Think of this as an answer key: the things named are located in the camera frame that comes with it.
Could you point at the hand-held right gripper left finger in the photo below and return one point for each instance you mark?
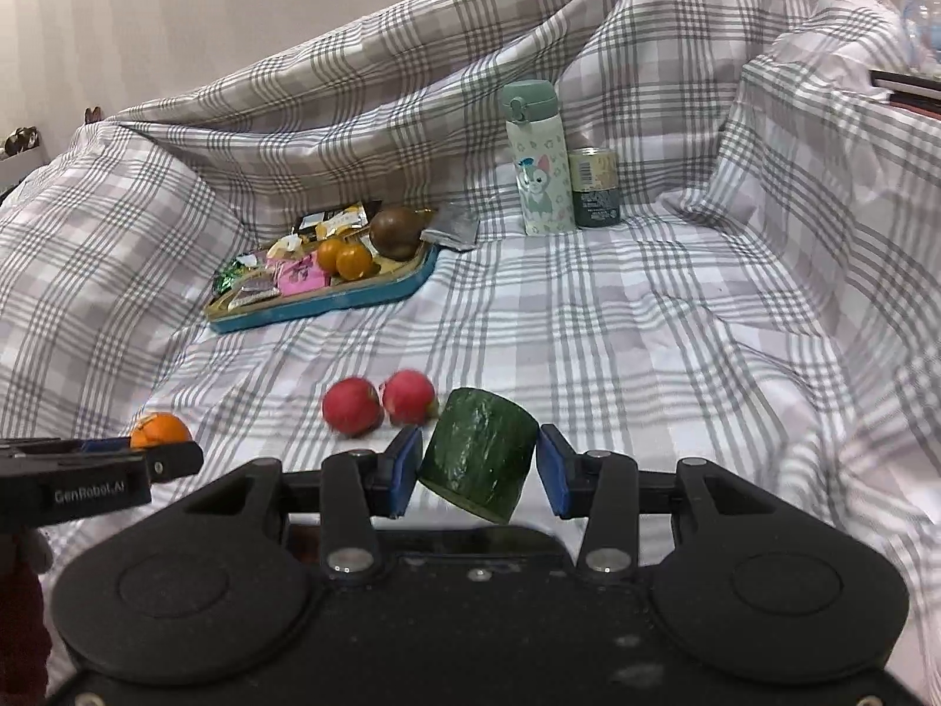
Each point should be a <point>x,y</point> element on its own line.
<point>403,472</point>

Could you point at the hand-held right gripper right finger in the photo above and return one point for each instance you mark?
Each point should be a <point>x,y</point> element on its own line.
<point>553,476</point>

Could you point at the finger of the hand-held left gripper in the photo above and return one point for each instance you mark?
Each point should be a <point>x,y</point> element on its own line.
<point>103,446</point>
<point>176,460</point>

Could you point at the small orange mandarin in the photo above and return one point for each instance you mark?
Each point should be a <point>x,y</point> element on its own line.
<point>162,430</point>

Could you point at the thick green cucumber chunk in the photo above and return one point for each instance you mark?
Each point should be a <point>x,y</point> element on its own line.
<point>478,456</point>

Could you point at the pink-red apple right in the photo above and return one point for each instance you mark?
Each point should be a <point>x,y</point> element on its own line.
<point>408,397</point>

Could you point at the pink-red apple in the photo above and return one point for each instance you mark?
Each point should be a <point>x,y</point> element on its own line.
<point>351,406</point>
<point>408,397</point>

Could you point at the pink-red apple left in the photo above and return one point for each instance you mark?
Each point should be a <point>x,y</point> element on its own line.
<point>351,406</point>

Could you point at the grey plaid bed sheet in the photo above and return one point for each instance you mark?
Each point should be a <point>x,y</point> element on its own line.
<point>661,345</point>

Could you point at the blue tin tray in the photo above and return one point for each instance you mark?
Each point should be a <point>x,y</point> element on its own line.
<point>345,300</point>

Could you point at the brown snack packet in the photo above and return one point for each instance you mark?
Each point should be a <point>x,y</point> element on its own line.
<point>257,293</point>

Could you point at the green candy wrapper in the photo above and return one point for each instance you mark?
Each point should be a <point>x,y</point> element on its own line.
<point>235,272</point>

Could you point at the tiny mandarin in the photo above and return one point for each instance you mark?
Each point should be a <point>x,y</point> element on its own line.
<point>328,254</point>
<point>354,262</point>

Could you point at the pink snack packet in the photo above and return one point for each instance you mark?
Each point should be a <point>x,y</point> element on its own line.
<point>303,273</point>

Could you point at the brown round fruit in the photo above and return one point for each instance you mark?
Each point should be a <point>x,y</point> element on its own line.
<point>395,233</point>

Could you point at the silver foil packet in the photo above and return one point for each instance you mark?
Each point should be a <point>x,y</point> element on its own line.
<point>452,226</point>

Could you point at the yellow snack packet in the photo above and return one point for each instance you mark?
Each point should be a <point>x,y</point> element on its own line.
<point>334,223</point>

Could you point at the dark green can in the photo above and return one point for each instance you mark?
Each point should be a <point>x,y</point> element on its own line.
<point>594,191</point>

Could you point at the white cartoon print bottle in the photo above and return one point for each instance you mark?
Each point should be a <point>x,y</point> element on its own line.
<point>538,169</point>

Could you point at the brown decorative object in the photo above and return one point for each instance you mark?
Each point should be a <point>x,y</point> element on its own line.
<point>20,141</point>

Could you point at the black flat object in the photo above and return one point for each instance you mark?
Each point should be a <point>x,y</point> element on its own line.
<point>908,84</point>

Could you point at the clear plastic bag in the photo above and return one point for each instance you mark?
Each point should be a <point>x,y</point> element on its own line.
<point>923,11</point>

